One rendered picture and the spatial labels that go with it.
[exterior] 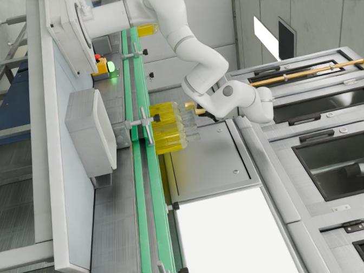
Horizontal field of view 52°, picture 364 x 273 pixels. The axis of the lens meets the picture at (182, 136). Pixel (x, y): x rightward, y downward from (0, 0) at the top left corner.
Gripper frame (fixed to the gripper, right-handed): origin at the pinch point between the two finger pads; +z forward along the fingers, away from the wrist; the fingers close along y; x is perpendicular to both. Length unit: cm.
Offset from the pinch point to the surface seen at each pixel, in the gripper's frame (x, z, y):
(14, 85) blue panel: -14, 90, 13
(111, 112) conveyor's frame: 20.5, 31.1, 15.5
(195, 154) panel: 14.4, 3.7, -12.7
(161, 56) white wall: -555, 150, -229
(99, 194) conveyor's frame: 54, 29, 6
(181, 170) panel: 24.1, 8.4, -12.6
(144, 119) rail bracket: 28.4, 16.5, 16.3
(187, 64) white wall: -567, 102, -259
